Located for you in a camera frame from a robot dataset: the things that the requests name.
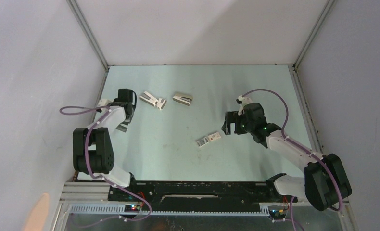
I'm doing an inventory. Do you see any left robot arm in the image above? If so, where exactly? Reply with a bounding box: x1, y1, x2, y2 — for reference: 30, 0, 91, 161
72, 89, 138, 201

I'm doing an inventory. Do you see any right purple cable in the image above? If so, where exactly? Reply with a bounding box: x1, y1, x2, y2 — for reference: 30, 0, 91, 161
241, 89, 343, 231

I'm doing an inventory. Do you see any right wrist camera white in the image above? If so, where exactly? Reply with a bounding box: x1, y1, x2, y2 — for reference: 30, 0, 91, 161
236, 95, 253, 116

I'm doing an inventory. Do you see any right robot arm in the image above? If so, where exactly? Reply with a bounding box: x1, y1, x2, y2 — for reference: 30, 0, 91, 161
222, 103, 353, 211

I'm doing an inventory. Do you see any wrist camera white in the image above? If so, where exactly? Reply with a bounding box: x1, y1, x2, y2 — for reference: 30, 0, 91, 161
236, 95, 253, 116
96, 99, 112, 107

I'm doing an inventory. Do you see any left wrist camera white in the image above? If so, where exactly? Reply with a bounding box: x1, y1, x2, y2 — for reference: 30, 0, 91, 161
96, 99, 112, 107

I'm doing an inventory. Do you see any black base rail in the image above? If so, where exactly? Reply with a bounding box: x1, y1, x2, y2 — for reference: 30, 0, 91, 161
107, 181, 291, 214

